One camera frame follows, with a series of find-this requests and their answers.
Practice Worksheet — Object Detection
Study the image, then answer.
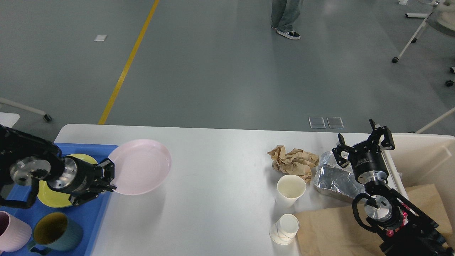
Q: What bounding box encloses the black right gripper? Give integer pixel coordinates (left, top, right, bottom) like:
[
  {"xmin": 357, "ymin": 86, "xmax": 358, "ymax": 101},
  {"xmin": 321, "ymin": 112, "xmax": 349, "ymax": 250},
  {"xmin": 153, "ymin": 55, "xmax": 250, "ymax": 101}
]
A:
[{"xmin": 332, "ymin": 118, "xmax": 395, "ymax": 185}]

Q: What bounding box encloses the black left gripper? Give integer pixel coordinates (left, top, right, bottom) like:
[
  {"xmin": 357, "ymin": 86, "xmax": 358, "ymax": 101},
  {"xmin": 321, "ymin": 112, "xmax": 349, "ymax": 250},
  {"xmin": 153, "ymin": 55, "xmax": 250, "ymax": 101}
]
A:
[{"xmin": 47, "ymin": 156, "xmax": 117, "ymax": 206}]

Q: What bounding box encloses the pink plate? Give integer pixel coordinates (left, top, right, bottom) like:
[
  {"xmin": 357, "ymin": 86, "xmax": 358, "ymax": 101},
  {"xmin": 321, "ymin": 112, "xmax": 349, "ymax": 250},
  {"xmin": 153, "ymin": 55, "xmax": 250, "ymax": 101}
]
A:
[{"xmin": 108, "ymin": 139, "xmax": 172, "ymax": 196}]

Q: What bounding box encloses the dark green mug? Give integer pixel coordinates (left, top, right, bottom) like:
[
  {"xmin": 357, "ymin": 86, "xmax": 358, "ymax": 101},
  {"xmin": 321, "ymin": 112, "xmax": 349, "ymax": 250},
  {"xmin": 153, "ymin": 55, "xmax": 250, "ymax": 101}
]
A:
[{"xmin": 26, "ymin": 212, "xmax": 84, "ymax": 256}]

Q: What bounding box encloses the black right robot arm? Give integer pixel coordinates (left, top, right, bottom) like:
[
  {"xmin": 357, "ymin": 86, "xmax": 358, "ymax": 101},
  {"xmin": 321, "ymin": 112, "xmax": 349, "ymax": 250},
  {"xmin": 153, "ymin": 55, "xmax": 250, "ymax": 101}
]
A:
[{"xmin": 332, "ymin": 119, "xmax": 454, "ymax": 256}]

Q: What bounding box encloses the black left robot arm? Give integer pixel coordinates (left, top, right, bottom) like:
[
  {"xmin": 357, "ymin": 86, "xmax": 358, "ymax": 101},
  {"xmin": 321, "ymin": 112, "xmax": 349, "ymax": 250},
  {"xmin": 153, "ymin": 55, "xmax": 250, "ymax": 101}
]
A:
[{"xmin": 0, "ymin": 126, "xmax": 117, "ymax": 209}]

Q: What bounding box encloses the crumpled aluminium foil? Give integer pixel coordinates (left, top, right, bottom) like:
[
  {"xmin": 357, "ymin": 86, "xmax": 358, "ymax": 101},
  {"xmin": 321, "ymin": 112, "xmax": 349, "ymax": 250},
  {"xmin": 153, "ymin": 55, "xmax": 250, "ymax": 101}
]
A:
[{"xmin": 312, "ymin": 151, "xmax": 366, "ymax": 203}]

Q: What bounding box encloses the right floor outlet cover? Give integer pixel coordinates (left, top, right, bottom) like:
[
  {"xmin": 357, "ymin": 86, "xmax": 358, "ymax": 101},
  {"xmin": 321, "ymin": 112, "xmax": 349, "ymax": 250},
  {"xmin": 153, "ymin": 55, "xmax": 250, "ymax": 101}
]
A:
[{"xmin": 327, "ymin": 117, "xmax": 345, "ymax": 129}]

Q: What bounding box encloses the floor outlet cover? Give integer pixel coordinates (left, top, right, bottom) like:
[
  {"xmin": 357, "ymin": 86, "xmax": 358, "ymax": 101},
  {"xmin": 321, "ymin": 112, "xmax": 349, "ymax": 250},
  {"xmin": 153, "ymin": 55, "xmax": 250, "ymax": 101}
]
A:
[
  {"xmin": 327, "ymin": 117, "xmax": 345, "ymax": 129},
  {"xmin": 308, "ymin": 117, "xmax": 326, "ymax": 129}
]

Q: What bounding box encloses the yellow plate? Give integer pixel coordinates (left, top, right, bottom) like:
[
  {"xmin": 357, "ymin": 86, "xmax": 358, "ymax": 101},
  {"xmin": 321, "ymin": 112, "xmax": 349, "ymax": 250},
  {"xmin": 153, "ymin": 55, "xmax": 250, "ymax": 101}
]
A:
[{"xmin": 37, "ymin": 154, "xmax": 98, "ymax": 208}]

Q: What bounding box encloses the beige plastic bin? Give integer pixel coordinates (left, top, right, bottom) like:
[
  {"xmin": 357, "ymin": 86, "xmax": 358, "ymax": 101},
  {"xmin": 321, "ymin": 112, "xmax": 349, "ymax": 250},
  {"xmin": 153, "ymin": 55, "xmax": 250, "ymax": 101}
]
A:
[{"xmin": 383, "ymin": 133, "xmax": 455, "ymax": 247}]

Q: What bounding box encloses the left floor outlet cover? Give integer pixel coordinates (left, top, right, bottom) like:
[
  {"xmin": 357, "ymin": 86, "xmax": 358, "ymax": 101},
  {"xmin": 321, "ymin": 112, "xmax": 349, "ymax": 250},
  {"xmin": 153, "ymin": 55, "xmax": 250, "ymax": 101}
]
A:
[{"xmin": 308, "ymin": 117, "xmax": 326, "ymax": 129}]

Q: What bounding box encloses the crumpled brown paper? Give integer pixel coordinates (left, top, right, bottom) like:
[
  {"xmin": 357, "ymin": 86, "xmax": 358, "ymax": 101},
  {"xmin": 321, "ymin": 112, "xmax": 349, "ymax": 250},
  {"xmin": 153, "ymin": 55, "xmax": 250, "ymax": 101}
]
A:
[{"xmin": 267, "ymin": 145, "xmax": 320, "ymax": 183}]

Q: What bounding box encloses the white stand leg left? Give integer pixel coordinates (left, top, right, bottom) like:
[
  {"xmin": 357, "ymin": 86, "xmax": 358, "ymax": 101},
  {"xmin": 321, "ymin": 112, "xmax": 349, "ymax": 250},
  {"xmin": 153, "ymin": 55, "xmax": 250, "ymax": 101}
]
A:
[{"xmin": 0, "ymin": 97, "xmax": 53, "ymax": 123}]

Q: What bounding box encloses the white stand leg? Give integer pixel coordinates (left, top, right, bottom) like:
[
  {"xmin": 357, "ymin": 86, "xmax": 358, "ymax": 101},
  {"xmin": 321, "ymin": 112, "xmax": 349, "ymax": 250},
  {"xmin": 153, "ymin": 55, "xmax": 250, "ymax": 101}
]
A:
[
  {"xmin": 0, "ymin": 97, "xmax": 53, "ymax": 123},
  {"xmin": 408, "ymin": 107, "xmax": 455, "ymax": 133}
]

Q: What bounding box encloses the upright white paper cup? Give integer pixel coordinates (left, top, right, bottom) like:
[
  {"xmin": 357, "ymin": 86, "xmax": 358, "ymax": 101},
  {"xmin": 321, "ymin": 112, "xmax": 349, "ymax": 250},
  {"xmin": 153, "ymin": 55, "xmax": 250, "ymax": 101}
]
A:
[{"xmin": 275, "ymin": 174, "xmax": 307, "ymax": 208}]

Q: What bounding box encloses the brown paper bag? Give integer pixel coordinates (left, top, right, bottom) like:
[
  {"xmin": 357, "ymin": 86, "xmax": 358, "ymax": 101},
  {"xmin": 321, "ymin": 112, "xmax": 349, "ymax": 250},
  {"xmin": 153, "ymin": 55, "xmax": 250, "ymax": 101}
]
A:
[{"xmin": 295, "ymin": 184, "xmax": 454, "ymax": 256}]

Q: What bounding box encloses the pink ribbed cup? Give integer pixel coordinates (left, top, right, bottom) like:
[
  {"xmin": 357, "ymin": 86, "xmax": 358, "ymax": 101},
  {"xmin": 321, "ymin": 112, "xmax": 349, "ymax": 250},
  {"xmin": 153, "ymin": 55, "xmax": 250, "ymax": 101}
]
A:
[{"xmin": 0, "ymin": 211, "xmax": 32, "ymax": 253}]

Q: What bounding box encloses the white stand leg right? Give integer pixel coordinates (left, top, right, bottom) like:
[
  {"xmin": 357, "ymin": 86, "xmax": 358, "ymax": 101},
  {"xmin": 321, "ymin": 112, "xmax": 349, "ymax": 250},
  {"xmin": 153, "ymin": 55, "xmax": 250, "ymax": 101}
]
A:
[{"xmin": 408, "ymin": 107, "xmax": 455, "ymax": 133}]

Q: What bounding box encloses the white side table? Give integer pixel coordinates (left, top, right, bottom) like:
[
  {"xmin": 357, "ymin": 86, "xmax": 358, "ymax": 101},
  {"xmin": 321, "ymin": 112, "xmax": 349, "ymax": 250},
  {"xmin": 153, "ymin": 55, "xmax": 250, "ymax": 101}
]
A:
[{"xmin": 0, "ymin": 112, "xmax": 20, "ymax": 128}]

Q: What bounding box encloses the lying white paper cup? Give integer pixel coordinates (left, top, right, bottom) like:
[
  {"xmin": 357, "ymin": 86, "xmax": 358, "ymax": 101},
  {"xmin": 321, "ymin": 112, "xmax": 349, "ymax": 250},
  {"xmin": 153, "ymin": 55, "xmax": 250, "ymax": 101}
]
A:
[{"xmin": 269, "ymin": 214, "xmax": 300, "ymax": 245}]

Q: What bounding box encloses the white rolling stand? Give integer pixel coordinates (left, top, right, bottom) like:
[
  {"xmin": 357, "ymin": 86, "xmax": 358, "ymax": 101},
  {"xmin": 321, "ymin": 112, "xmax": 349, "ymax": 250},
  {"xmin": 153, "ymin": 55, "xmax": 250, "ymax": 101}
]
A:
[{"xmin": 391, "ymin": 0, "xmax": 455, "ymax": 63}]

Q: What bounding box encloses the person in jeans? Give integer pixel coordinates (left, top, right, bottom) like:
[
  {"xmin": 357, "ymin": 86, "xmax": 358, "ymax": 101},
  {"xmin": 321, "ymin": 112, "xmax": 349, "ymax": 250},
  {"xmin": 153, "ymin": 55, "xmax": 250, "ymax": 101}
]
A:
[{"xmin": 271, "ymin": 0, "xmax": 302, "ymax": 40}]

